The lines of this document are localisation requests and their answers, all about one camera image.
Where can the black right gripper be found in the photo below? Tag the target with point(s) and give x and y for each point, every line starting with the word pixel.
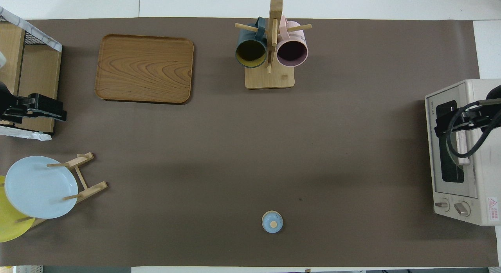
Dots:
pixel 477 114

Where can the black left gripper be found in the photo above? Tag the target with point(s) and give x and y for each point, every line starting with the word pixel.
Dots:
pixel 19 108

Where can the toaster oven glass door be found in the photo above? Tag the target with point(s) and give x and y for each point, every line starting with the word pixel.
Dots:
pixel 450 175

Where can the white toaster oven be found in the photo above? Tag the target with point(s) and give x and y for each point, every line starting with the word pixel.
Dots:
pixel 485 179

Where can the beige oven knob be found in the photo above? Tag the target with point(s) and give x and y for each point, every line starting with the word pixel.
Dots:
pixel 462 208
pixel 442 205

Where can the white checked cloth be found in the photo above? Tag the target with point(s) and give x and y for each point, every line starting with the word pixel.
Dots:
pixel 23 134
pixel 39 35

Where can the wooden two-tier shelf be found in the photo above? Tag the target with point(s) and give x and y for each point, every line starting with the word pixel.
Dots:
pixel 39 77

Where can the white rounded object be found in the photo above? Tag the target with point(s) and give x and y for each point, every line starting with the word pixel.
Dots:
pixel 2 59

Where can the light blue plate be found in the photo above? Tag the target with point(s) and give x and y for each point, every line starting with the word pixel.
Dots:
pixel 39 187

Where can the wooden plate rack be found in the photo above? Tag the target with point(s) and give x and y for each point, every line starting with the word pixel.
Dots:
pixel 92 190

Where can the wooden serving tray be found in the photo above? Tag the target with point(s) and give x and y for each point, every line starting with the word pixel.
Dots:
pixel 145 69

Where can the yellow plate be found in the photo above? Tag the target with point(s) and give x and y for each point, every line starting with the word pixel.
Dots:
pixel 9 226

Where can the pink mug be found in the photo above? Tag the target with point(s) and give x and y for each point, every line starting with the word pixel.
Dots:
pixel 292 53

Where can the wooden mug tree stand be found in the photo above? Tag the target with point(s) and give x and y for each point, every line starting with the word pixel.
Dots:
pixel 270 79

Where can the large brown table mat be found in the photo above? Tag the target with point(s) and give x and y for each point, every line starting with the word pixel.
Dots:
pixel 235 147

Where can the dark blue mug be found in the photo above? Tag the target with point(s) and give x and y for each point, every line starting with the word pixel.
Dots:
pixel 250 53

